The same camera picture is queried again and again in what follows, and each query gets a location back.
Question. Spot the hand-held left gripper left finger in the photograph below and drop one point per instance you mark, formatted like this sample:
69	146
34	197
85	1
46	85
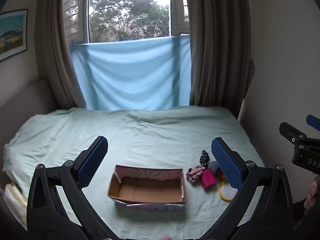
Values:
92	163

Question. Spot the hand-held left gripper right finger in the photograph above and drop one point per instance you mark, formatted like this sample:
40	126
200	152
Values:
226	165

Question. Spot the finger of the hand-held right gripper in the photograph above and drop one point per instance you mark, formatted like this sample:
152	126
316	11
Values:
291	132
313	122

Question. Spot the grey plush ball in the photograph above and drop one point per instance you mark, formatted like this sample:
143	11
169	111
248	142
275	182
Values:
215	168

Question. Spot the orange plush ball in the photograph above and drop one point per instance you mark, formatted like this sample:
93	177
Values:
222	178

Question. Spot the pink pouch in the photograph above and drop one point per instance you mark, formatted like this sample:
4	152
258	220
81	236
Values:
208	180

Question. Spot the pink cloth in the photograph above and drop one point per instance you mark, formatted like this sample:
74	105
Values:
194	174

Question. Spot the cardboard box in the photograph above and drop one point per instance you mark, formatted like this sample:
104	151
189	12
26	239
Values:
147	187

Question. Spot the person's right hand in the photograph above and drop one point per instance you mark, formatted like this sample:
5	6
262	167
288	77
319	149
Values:
312	195

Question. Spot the dark hair scrunchie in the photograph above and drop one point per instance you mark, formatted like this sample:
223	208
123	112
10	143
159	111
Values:
204	158

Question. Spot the folded pale towels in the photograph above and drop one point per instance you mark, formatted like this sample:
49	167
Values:
15	202

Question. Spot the light blue hanging sheet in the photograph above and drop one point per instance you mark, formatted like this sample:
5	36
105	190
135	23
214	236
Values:
130	75

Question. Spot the beige curtain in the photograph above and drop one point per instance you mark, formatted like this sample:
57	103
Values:
220	42
52	50

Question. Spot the window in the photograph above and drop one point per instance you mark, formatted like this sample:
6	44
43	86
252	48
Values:
127	10

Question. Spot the framed wall poster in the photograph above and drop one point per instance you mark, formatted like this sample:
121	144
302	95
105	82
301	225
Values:
12	33

